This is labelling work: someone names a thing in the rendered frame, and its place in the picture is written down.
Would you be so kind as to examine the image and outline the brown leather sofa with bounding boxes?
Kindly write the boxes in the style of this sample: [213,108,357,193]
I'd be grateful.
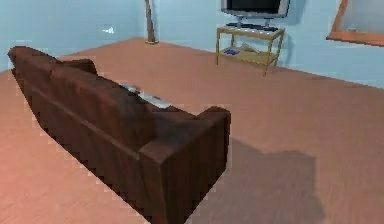
[7,45,232,224]

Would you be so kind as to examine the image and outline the pale grey object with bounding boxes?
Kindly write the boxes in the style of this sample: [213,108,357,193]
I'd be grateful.
[120,83,172,110]

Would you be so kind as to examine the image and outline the pale folded newspaper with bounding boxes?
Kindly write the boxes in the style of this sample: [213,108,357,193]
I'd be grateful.
[240,42,262,54]

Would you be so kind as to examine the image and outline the orange framed window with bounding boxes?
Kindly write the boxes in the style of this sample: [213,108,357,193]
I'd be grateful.
[325,0,384,48]

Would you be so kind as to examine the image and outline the yellow wooden television stand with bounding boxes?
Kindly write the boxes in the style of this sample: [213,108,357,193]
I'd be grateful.
[215,25,286,77]

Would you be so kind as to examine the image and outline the grey flat television set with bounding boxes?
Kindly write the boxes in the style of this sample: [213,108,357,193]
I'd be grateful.
[220,0,291,33]

